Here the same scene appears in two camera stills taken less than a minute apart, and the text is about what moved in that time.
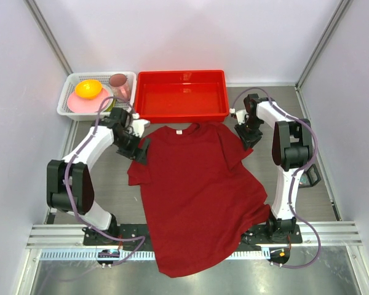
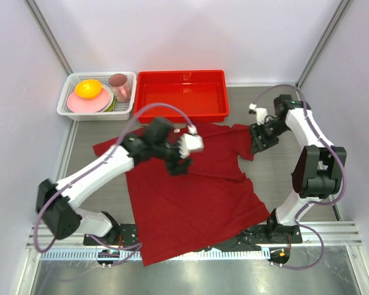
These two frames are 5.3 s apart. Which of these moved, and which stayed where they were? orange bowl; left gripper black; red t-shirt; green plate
Moved: left gripper black; red t-shirt
Stayed: orange bowl; green plate
